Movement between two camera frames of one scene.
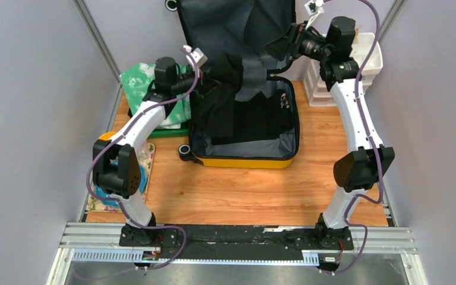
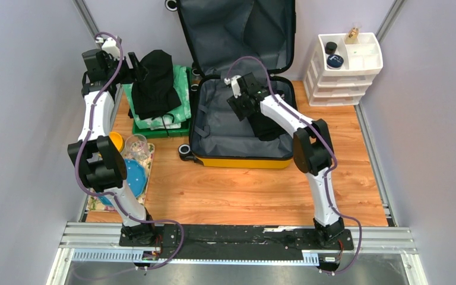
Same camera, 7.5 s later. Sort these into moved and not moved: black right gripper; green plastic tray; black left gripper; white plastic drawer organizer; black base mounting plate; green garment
Moved: black left gripper; black right gripper
Not moved: black base mounting plate; white plastic drawer organizer; green plastic tray; green garment
